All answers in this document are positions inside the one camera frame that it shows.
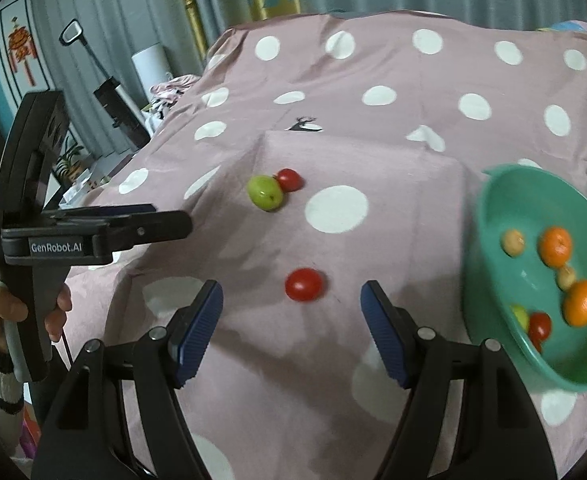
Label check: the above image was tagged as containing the green mango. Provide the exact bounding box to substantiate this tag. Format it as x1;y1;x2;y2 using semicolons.
246;174;284;211
510;304;530;333

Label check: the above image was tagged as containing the orange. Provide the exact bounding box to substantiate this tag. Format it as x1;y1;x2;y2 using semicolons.
537;226;573;269
563;280;587;328

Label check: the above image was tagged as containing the small yellow fruit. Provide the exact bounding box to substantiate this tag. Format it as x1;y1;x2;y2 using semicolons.
556;264;577;292
501;229;527;258

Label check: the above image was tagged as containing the black stick vacuum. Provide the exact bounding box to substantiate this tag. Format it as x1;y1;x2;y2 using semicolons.
59;18;151;150

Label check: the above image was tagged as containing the pile of clothes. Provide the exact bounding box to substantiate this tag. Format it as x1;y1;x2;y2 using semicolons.
142;74;200;119

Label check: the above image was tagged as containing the small red tomato far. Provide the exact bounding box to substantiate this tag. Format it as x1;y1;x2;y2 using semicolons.
274;168;304;193

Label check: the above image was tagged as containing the green plastic bowl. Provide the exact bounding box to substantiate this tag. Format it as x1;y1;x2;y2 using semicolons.
461;165;587;392

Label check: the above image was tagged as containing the white cylindrical appliance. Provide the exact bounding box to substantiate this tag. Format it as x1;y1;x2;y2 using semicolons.
132;44;173;98

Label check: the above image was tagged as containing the pink polka dot tablecloth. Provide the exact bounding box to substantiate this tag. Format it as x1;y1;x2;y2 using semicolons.
66;12;587;479

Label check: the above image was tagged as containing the colourful cloth pile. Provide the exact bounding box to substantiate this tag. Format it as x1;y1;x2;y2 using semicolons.
537;20;587;34

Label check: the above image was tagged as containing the red wall ornament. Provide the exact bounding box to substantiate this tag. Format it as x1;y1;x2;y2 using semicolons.
8;16;38;87

